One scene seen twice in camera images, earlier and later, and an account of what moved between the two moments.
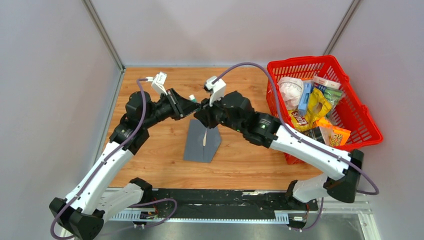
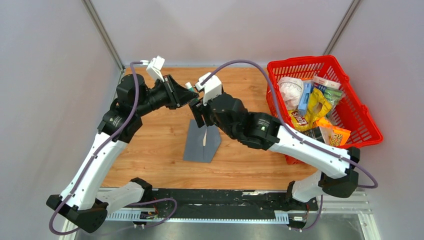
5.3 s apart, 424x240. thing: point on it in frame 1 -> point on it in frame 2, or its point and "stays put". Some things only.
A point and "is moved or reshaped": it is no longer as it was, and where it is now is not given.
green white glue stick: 192,98 is moved or reshaped
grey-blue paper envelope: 194,150 stays put
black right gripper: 205,113 stays put
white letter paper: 204,138 stays put
